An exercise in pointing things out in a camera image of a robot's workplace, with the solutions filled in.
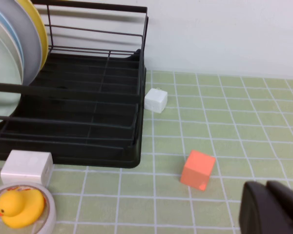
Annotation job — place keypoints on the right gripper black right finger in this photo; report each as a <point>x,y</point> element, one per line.
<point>291,207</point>

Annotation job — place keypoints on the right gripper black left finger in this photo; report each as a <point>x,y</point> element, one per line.
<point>258,212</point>

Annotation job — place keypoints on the yellow plate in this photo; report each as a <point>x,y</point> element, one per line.
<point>42,36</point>

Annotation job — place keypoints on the grey plate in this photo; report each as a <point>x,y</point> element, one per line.
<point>31,48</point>

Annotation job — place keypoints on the mint green plate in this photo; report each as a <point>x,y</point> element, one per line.
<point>1,92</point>

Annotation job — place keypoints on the sage green plate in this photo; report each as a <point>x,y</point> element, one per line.
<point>15,64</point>

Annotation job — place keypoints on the light blue plate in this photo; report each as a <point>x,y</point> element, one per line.
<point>17,41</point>

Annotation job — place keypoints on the orange cube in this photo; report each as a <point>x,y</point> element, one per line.
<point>197,170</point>

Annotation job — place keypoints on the green checked tablecloth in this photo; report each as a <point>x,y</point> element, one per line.
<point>234,134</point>

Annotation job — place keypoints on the small white charger cube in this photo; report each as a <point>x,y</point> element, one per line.
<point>156,101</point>

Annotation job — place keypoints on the black plastic drain tray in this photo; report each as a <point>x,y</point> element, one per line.
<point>112,162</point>

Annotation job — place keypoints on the large white power adapter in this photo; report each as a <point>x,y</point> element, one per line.
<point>27,165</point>

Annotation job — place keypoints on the yellow rubber duck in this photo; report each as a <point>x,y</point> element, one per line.
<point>19,207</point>

